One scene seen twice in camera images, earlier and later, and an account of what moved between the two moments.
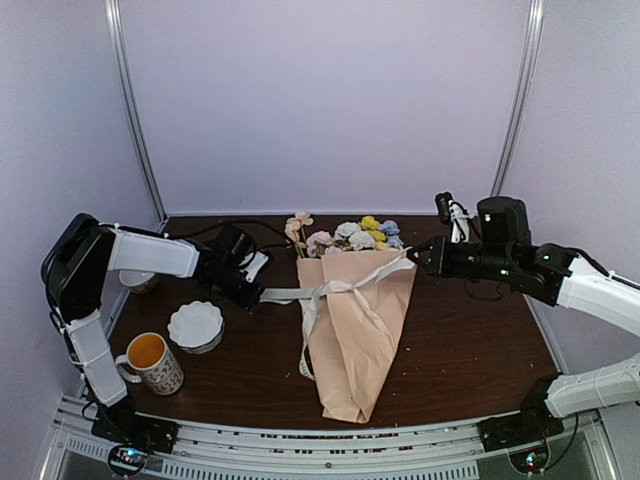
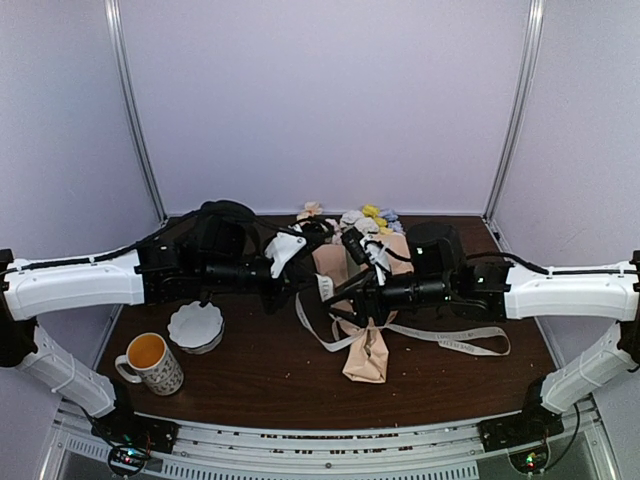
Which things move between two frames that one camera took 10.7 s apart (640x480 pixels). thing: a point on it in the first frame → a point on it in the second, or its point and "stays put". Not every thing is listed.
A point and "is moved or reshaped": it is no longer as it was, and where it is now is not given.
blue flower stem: [391, 229] → [391, 216]
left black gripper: [249, 299] → [295, 276]
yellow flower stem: [369, 224] is moved or reshaped
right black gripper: [439, 261] → [364, 294]
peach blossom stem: [294, 231] → [311, 208]
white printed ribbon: [284, 295] → [326, 290]
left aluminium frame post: [111, 15] stays put
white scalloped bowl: [197, 327] stays put
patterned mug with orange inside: [150, 361] stays put
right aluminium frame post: [523, 99] stays put
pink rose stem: [318, 243] → [337, 230]
